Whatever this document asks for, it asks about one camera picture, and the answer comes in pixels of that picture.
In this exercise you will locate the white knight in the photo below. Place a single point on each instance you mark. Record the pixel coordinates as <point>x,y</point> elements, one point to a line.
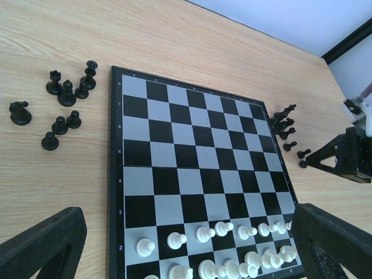
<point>178,271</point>
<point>288,253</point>

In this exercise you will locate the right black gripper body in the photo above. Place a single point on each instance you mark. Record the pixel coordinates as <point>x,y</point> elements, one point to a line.
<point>354,156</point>

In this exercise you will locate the white pawn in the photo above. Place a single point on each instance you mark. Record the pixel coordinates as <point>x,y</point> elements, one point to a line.
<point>203,234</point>
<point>281,227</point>
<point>265,229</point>
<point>289,225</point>

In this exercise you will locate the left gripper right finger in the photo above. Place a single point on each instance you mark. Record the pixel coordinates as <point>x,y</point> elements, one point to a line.
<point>327,245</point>

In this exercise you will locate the black aluminium frame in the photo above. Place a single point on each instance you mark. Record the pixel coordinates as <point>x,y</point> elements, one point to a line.
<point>348,42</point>

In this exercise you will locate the white chess king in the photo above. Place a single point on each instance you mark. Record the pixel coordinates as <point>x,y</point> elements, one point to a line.
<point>253,260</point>

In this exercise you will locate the black white chess board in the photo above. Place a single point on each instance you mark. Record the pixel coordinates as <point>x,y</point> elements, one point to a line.
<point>183,157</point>

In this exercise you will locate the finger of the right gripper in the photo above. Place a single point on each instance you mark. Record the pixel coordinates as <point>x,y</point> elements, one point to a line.
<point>335,147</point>

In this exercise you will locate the white chess queen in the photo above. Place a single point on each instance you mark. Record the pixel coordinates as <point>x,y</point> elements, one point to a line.
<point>234,270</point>

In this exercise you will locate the black chess piece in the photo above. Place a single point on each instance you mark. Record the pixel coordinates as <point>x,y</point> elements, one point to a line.
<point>82,92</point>
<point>281,125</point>
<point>74,121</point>
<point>284,134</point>
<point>67,98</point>
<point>60,127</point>
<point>54,87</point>
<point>90,72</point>
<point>50,142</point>
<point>288,146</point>
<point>19,114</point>
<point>285,112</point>

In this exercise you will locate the white chess piece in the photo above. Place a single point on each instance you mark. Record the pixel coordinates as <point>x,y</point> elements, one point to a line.
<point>209,270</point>
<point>244,232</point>
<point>221,228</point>
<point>145,247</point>
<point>175,240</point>

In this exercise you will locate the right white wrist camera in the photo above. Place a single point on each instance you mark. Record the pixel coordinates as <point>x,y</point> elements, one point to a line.
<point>359,114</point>

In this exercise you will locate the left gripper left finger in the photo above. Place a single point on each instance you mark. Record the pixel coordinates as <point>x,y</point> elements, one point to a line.
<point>50,249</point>

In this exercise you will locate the black pawn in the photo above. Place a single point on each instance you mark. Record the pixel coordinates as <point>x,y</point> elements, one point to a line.
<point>302,164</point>
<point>302,154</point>

